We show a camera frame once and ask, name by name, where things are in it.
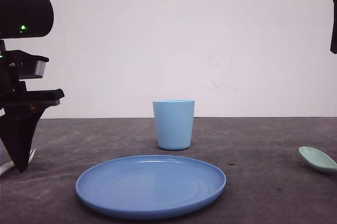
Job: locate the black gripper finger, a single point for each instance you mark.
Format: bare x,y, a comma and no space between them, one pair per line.
333,48

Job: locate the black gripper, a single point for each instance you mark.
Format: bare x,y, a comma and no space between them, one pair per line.
23,108

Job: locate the mint green plastic spoon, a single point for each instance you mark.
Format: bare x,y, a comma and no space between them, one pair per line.
317,159

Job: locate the blue plastic plate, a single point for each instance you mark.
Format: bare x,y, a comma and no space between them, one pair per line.
149,187

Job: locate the white plastic fork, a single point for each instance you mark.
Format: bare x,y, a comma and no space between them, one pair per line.
9,165

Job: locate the light blue plastic cup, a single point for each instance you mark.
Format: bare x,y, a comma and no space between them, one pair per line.
174,123

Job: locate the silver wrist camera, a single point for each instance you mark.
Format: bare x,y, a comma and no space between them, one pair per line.
32,66

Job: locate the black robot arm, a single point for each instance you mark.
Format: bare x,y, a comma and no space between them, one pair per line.
26,19

